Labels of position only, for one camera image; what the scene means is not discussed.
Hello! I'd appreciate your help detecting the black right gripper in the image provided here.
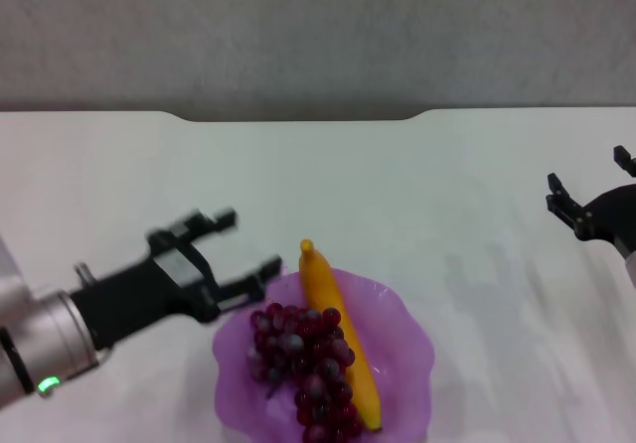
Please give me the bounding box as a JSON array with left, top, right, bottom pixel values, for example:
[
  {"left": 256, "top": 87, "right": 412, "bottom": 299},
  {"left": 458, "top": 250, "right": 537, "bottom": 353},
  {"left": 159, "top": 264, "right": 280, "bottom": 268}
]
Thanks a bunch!
[{"left": 546, "top": 145, "right": 636, "bottom": 256}]

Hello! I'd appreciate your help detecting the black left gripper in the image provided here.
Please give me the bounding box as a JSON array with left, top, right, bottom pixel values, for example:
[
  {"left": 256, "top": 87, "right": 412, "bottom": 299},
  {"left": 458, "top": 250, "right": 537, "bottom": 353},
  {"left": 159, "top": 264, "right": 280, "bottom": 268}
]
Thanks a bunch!
[{"left": 69, "top": 207, "right": 284, "bottom": 351}]

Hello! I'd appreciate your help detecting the yellow banana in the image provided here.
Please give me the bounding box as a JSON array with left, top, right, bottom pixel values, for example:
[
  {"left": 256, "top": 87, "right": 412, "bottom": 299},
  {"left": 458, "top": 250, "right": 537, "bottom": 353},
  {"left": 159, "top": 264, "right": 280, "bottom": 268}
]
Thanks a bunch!
[{"left": 298, "top": 238, "right": 385, "bottom": 433}]

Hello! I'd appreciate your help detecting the dark red grape bunch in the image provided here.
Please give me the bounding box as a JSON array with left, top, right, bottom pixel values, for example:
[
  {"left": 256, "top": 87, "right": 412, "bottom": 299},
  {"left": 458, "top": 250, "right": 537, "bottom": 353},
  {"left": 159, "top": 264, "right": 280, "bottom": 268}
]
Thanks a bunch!
[{"left": 246, "top": 302, "right": 367, "bottom": 443}]

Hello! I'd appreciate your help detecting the purple wavy plastic plate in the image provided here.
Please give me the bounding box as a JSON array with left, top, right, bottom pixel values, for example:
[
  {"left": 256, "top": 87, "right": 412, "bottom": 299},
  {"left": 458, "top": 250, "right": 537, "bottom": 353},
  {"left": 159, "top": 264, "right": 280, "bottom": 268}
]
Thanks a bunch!
[{"left": 212, "top": 268, "right": 438, "bottom": 443}]

